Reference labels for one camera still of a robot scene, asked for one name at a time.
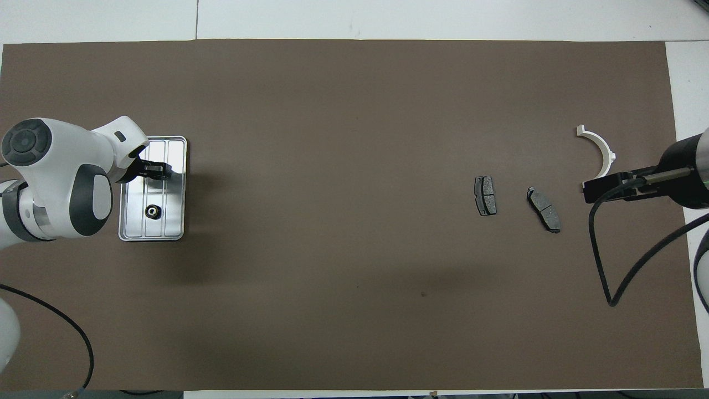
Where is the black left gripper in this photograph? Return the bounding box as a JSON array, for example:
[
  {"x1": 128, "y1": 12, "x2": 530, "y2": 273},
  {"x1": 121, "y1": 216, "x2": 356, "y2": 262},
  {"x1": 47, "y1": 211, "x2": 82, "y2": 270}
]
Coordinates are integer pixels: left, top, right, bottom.
[{"x1": 114, "y1": 154, "x2": 173, "y2": 185}]

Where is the brown table mat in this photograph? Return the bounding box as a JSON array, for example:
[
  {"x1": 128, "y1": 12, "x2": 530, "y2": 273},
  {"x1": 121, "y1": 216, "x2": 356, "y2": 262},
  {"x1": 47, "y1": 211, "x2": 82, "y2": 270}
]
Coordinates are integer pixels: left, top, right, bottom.
[{"x1": 0, "y1": 39, "x2": 704, "y2": 392}]

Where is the white half-ring bracket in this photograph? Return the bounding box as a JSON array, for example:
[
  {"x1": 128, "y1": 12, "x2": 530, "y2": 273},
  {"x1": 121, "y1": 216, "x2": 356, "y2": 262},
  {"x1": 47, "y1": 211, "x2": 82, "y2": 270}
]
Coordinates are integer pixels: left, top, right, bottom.
[{"x1": 576, "y1": 125, "x2": 616, "y2": 181}]

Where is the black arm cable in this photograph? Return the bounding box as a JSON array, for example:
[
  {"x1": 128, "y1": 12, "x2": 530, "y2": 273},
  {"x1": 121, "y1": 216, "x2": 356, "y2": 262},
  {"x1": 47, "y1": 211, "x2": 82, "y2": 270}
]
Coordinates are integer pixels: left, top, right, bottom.
[
  {"x1": 588, "y1": 166, "x2": 709, "y2": 307},
  {"x1": 0, "y1": 283, "x2": 95, "y2": 392}
]

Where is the long curved brake pad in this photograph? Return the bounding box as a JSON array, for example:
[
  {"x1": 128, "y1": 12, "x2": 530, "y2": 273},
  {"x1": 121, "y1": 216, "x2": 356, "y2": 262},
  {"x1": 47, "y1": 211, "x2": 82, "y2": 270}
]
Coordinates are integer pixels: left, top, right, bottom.
[{"x1": 526, "y1": 187, "x2": 562, "y2": 234}]

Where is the silver metal ribbed tray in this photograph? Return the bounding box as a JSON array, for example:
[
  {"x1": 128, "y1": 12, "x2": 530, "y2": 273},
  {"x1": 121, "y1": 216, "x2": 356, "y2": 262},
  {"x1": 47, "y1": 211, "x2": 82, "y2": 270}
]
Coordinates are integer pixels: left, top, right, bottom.
[{"x1": 118, "y1": 136, "x2": 188, "y2": 242}]

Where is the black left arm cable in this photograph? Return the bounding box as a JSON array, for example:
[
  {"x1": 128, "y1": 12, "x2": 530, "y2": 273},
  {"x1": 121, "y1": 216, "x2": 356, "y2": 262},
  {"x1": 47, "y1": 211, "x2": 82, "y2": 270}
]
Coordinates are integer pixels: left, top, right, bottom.
[{"x1": 0, "y1": 283, "x2": 95, "y2": 392}]

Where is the short dark brake pad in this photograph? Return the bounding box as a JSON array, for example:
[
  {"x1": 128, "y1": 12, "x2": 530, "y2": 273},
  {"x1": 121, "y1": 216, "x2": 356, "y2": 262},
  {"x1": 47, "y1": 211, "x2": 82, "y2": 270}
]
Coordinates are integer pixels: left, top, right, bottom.
[{"x1": 474, "y1": 176, "x2": 497, "y2": 216}]

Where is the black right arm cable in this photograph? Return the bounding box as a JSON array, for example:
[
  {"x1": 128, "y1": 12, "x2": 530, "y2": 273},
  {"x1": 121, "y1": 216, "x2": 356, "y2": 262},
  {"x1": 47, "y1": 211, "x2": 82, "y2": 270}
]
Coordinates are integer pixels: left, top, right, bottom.
[{"x1": 588, "y1": 166, "x2": 709, "y2": 307}]

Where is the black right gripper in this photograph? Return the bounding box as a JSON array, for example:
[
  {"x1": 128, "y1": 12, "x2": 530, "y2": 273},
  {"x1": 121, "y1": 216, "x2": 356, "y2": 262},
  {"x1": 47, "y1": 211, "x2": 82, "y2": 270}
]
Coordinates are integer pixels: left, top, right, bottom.
[{"x1": 583, "y1": 171, "x2": 661, "y2": 204}]

